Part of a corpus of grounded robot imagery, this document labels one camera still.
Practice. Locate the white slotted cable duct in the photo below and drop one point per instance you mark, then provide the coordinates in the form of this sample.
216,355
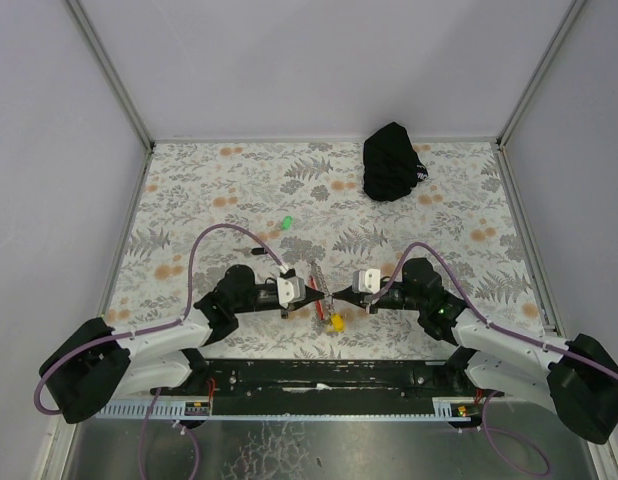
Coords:
292,407

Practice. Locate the green key tag with key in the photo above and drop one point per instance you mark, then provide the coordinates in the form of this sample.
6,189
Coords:
286,223

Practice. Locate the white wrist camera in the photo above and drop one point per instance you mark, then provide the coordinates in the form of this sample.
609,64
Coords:
367,281
290,288

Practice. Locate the black folded cloth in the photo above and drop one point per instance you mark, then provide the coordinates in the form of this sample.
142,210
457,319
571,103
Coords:
392,168

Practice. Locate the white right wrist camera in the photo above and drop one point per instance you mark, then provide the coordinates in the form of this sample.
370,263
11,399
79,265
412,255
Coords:
367,281

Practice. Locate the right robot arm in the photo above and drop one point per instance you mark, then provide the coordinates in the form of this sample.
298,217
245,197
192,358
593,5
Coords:
575,379

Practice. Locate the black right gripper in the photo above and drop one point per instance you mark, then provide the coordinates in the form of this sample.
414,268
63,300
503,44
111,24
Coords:
364,298

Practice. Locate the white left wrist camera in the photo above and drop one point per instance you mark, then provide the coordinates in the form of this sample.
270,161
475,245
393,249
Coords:
290,288

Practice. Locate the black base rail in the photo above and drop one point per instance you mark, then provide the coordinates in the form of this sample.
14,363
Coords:
349,380

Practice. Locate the red-handled metal key organizer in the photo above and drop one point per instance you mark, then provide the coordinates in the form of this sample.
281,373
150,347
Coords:
319,283

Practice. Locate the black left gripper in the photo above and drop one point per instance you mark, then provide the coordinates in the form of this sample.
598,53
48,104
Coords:
270,296

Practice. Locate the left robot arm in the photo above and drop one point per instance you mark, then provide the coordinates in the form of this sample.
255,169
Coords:
98,363

